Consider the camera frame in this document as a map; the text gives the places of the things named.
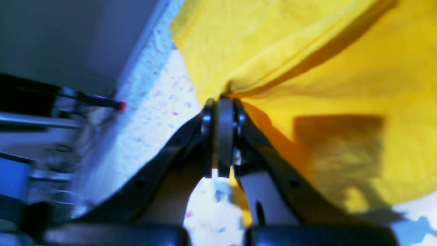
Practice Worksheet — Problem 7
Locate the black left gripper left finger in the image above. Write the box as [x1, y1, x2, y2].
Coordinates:
[77, 99, 216, 226]

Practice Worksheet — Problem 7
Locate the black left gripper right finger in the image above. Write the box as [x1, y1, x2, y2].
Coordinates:
[217, 98, 368, 227]

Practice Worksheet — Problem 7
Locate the yellow T-shirt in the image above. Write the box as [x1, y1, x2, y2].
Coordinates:
[171, 0, 437, 227]

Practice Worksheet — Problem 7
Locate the speckled white tablecloth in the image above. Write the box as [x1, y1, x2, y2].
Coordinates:
[81, 0, 436, 246]

